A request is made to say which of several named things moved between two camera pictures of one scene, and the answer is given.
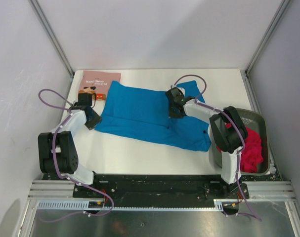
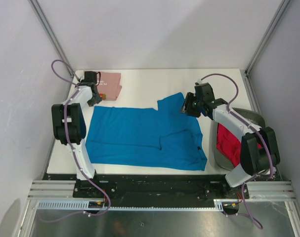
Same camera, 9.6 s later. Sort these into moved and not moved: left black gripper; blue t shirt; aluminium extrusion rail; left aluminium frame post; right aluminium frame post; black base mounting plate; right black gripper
Moved: right black gripper; blue t shirt; left black gripper
Not moved: right aluminium frame post; left aluminium frame post; aluminium extrusion rail; black base mounting plate
